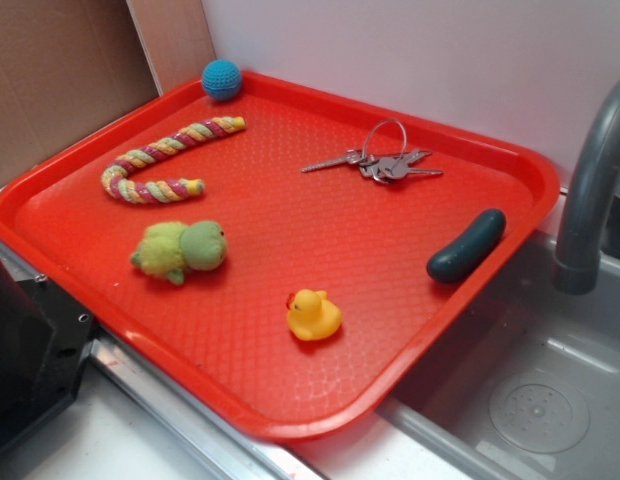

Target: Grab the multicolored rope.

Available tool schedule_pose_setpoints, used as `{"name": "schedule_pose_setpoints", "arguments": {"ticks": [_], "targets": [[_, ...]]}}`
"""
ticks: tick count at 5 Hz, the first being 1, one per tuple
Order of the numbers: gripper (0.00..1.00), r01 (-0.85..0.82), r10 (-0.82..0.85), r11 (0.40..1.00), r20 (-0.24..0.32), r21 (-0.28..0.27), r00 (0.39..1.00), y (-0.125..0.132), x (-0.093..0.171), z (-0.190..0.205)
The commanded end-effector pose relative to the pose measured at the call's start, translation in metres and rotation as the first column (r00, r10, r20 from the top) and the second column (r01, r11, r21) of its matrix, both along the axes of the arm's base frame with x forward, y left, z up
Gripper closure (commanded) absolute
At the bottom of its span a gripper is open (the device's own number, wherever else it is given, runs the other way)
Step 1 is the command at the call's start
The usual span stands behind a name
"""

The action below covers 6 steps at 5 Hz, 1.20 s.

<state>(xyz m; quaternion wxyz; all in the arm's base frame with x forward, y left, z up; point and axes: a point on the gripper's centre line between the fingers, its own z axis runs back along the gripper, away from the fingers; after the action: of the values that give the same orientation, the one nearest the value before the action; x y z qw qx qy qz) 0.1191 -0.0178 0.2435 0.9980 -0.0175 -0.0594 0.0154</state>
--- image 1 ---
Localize grey toy faucet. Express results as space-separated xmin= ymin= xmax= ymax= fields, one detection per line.
xmin=552 ymin=80 xmax=620 ymax=295

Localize multicolored twisted rope toy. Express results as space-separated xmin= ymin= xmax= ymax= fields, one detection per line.
xmin=100 ymin=116 xmax=247 ymax=205

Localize grey toy sink basin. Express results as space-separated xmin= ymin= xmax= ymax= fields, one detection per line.
xmin=380 ymin=234 xmax=620 ymax=479

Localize blue crocheted ball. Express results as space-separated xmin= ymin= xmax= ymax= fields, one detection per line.
xmin=202 ymin=60 xmax=243 ymax=101

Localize green plush frog toy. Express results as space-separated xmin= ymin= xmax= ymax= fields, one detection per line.
xmin=130 ymin=220 xmax=228 ymax=286

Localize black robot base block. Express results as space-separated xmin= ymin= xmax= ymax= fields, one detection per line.
xmin=0 ymin=260 xmax=95 ymax=456

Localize silver keys on ring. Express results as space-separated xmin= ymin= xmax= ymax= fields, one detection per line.
xmin=301 ymin=118 xmax=444 ymax=185

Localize dark green toy cucumber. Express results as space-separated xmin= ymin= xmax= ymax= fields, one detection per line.
xmin=426 ymin=208 xmax=506 ymax=284

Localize yellow rubber duck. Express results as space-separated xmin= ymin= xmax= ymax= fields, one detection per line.
xmin=286 ymin=289 xmax=342 ymax=341

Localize brown cardboard panel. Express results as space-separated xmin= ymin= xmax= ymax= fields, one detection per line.
xmin=0 ymin=1 xmax=215 ymax=188

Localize red plastic tray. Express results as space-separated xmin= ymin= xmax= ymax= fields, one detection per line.
xmin=0 ymin=73 xmax=559 ymax=442

